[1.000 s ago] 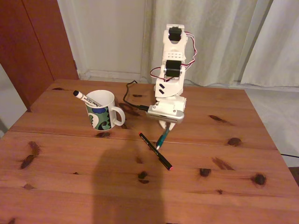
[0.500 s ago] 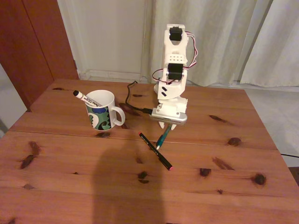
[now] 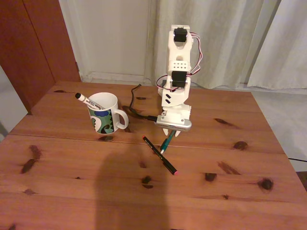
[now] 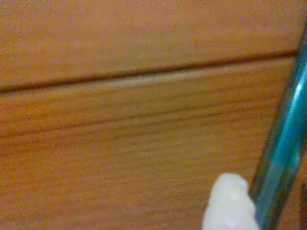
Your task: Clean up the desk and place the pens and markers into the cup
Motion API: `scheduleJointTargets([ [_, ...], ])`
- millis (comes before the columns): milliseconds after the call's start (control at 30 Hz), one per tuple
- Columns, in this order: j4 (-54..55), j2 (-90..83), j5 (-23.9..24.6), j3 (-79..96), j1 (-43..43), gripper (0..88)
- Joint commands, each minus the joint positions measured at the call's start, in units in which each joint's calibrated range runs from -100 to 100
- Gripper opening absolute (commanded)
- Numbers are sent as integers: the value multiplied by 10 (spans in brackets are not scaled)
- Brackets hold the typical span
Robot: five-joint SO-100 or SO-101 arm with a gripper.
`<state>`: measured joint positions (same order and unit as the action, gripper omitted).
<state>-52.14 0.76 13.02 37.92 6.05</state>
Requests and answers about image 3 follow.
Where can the white fabric curtain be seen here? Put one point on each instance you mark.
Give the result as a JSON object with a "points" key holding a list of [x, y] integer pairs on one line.
{"points": [[285, 52], [227, 40]]}

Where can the green pen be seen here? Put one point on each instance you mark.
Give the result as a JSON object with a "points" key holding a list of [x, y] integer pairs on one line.
{"points": [[166, 143]]}

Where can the silver gripper camera box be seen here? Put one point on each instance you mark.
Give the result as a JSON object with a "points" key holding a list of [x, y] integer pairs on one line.
{"points": [[173, 124]]}

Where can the white door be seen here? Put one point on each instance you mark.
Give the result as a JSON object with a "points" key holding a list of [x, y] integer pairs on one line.
{"points": [[112, 36]]}

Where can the brown wooden cabinet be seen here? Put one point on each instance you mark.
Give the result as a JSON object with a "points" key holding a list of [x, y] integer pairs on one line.
{"points": [[31, 52]]}

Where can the white marker black cap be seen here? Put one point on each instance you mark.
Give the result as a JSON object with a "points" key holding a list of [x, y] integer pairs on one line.
{"points": [[90, 102]]}

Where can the black pen red end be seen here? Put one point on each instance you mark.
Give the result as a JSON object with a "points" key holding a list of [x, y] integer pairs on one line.
{"points": [[160, 155]]}

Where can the white mug green blue pattern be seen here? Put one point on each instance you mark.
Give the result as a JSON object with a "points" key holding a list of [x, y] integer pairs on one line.
{"points": [[103, 119]]}

